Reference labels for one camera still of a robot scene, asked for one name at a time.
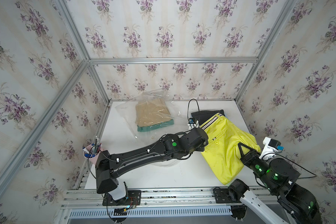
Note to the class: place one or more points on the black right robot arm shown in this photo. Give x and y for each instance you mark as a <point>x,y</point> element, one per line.
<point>279,177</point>

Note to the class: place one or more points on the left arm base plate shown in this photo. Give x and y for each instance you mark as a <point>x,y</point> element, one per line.
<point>133,199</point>

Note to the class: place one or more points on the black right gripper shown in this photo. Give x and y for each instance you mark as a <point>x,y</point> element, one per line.
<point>248,159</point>

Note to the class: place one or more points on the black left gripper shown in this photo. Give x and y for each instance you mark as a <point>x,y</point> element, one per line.
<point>201,146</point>

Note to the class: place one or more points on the clear plastic vacuum bag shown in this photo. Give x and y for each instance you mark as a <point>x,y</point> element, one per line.
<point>128,112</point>

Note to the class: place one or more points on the teal folded garment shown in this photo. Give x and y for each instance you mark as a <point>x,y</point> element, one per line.
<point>155,127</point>

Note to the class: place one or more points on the dark grey trousers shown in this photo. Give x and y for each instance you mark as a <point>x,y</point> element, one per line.
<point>203,116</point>

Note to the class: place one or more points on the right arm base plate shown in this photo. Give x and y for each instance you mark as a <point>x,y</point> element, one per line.
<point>227,195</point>

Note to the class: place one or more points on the beige trousers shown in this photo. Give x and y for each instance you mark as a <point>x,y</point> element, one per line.
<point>151,112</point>

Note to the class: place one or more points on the pink pen cup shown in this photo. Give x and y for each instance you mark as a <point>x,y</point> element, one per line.
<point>92,151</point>

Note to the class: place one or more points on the yellow-green trousers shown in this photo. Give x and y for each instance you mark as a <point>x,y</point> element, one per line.
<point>222,152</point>

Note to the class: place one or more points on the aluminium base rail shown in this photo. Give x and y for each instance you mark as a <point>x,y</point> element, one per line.
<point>156,202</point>

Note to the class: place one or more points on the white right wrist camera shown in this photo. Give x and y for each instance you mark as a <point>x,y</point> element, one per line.
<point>271,148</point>

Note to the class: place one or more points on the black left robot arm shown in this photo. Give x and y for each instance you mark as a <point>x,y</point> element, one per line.
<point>178,146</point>

